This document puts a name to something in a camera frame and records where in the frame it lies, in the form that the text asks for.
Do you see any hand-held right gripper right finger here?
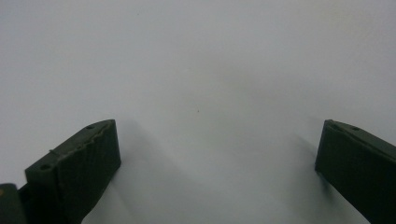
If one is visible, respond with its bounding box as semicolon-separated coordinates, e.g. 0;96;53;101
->
314;119;396;224

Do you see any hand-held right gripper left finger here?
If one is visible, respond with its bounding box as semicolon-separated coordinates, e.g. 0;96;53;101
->
18;119;122;224

